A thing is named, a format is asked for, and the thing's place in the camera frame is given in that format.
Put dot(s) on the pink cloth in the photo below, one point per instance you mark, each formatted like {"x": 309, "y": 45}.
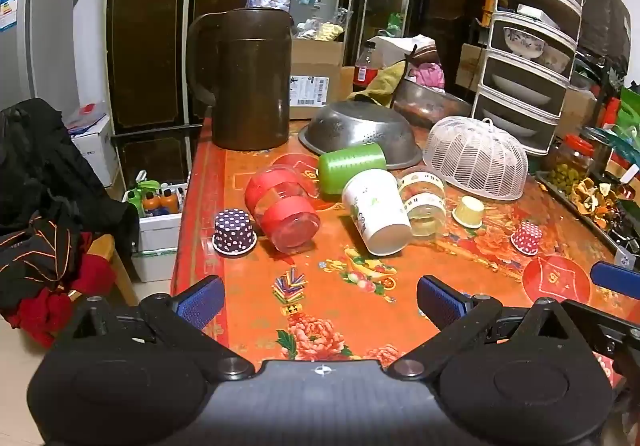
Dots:
{"x": 427, "y": 75}

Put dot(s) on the wooden chair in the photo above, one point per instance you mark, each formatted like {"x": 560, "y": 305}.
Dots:
{"x": 117, "y": 266}

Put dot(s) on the dark wooden cabinet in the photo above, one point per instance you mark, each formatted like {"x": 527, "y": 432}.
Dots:
{"x": 145, "y": 26}

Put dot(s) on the cardboard box with label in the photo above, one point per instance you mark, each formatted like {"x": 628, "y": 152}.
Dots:
{"x": 312, "y": 86}

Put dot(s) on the grey refrigerator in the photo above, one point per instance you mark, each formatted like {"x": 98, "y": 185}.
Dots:
{"x": 35, "y": 41}

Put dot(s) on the small yellow cup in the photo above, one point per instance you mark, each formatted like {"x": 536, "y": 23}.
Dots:
{"x": 470, "y": 212}

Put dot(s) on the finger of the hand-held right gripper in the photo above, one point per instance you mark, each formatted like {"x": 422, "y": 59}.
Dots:
{"x": 605, "y": 328}
{"x": 615, "y": 278}

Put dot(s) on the red polka dot cup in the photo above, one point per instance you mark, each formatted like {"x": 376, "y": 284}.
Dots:
{"x": 526, "y": 237}

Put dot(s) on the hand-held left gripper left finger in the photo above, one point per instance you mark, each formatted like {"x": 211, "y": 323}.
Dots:
{"x": 200, "y": 304}

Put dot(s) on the green bag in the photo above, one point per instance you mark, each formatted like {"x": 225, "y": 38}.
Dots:
{"x": 629, "y": 111}

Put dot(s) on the white foam box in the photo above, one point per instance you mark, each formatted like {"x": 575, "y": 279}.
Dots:
{"x": 160, "y": 231}

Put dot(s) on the white mesh food cover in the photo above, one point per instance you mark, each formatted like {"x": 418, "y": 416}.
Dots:
{"x": 475, "y": 158}

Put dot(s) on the steel basin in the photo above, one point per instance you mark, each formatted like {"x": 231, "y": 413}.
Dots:
{"x": 430, "y": 106}

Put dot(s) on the green spray bottle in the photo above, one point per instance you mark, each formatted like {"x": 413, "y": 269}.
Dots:
{"x": 135, "y": 201}

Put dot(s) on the olive yellow cloth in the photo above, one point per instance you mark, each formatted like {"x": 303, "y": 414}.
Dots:
{"x": 382, "y": 83}

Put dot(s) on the dried orange peels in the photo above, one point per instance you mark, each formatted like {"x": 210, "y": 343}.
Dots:
{"x": 595, "y": 198}

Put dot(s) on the dark bag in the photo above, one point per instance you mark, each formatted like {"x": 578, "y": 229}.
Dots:
{"x": 605, "y": 21}

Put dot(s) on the white paper cup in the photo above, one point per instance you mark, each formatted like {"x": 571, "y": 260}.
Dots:
{"x": 375, "y": 211}

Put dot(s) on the blue patterned bowl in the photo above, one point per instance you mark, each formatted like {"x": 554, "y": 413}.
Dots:
{"x": 522, "y": 43}

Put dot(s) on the white plate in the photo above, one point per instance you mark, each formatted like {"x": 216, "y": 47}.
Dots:
{"x": 520, "y": 93}
{"x": 510, "y": 125}

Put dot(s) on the red floral tablecloth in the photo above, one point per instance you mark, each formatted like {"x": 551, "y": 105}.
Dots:
{"x": 310, "y": 286}

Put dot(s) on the steel colander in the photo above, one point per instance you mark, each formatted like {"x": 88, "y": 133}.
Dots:
{"x": 355, "y": 126}

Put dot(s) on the black jacket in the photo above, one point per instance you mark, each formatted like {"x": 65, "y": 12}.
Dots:
{"x": 45, "y": 166}

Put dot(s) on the white tiered dish rack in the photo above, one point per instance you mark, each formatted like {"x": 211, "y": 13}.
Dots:
{"x": 570, "y": 1}

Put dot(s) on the green plastic cup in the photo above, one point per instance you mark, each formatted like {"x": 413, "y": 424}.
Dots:
{"x": 350, "y": 166}

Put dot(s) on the glass jar with red lid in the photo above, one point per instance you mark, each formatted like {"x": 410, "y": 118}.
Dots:
{"x": 570, "y": 166}

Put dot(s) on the red cloth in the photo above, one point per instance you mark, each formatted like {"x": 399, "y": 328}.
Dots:
{"x": 90, "y": 273}

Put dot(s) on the metal tray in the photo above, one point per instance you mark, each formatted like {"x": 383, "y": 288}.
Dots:
{"x": 565, "y": 198}

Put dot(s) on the white cardboard box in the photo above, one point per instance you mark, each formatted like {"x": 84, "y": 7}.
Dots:
{"x": 95, "y": 151}

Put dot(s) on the red drink bottle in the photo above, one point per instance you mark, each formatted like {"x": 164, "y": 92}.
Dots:
{"x": 367, "y": 68}

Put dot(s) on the brown plastic pitcher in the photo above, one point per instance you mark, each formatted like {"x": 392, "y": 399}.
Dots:
{"x": 250, "y": 86}

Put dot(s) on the clear glass cup with bands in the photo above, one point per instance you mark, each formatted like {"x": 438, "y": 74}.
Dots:
{"x": 425, "y": 207}

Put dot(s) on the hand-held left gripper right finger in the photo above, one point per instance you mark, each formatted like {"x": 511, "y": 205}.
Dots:
{"x": 442, "y": 302}

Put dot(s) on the orange bottle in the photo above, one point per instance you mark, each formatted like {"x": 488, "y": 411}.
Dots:
{"x": 150, "y": 205}
{"x": 170, "y": 202}

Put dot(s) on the purple polka dot cup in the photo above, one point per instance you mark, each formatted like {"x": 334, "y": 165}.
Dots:
{"x": 234, "y": 231}

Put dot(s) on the red transparent plastic cup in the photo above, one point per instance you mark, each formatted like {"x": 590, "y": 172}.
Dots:
{"x": 287, "y": 226}

